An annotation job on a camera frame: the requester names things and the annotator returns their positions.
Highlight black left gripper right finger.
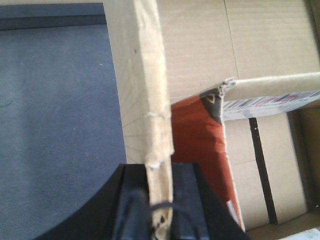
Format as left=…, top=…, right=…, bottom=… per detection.
left=172, top=162, right=250, bottom=240

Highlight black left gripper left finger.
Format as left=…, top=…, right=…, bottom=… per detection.
left=37, top=164, right=148, bottom=240

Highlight plain brown cardboard box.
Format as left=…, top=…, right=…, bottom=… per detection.
left=103, top=0, right=320, bottom=240

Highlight orange printed inner box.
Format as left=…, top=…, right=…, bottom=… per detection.
left=171, top=88, right=244, bottom=230

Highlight black cable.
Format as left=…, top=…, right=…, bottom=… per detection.
left=124, top=188, right=201, bottom=240

